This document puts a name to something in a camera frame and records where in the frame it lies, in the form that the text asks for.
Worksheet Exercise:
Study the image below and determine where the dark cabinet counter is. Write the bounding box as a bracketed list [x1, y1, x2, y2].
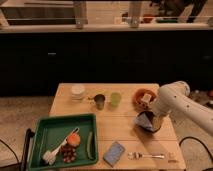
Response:
[0, 25, 213, 96]

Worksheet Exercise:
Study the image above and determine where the red grape bunch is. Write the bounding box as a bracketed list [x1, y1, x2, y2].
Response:
[60, 145, 77, 163]

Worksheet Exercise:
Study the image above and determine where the green plastic tray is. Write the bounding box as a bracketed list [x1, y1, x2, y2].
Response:
[28, 113, 99, 171]

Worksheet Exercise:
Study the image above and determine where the black cable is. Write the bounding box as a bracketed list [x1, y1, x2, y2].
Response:
[178, 136, 213, 171]

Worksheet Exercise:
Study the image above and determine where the silver fork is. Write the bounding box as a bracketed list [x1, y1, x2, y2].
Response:
[127, 152, 165, 160]

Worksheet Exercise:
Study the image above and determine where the grey blue towel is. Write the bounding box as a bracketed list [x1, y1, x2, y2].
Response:
[134, 111, 154, 132]

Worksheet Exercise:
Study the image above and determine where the white dish brush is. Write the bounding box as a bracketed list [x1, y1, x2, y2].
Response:
[41, 127, 80, 166]

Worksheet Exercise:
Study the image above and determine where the black chair frame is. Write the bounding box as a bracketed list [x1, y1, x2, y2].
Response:
[0, 128, 35, 171]

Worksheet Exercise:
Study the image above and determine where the green cucumber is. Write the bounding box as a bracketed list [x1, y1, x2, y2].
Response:
[86, 132, 93, 160]

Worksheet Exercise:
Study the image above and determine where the white stacked bowl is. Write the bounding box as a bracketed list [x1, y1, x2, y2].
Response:
[71, 84, 85, 100]

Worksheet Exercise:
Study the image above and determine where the white sponge block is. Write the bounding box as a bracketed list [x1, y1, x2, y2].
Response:
[141, 93, 152, 106]

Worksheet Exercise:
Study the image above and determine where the metal mug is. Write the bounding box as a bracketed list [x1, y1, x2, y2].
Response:
[88, 94, 105, 110]

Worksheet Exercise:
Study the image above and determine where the orange bowl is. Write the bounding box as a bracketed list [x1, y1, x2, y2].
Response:
[132, 88, 157, 111]

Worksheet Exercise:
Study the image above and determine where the blue sponge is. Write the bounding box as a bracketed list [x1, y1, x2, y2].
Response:
[103, 142, 125, 167]

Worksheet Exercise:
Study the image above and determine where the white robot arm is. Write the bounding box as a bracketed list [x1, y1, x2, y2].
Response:
[151, 81, 213, 136]

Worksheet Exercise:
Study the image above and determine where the green plastic cup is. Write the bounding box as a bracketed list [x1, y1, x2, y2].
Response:
[110, 92, 122, 107]

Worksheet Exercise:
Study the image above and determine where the orange fruit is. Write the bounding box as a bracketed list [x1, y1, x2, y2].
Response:
[67, 133, 81, 147]

